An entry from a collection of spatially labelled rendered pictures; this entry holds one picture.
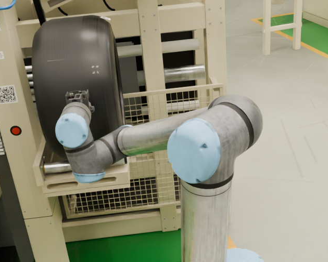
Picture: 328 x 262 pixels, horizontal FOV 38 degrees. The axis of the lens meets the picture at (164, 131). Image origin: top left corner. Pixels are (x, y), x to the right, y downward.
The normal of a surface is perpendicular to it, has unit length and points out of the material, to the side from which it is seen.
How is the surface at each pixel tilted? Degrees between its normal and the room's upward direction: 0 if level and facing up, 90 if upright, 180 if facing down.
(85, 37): 31
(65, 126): 80
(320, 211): 0
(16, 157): 90
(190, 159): 86
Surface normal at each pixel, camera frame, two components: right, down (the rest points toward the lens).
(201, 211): -0.26, 0.56
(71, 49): -0.01, -0.39
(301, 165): -0.08, -0.89
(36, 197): 0.08, 0.44
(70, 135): 0.05, 0.25
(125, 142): -0.79, 0.17
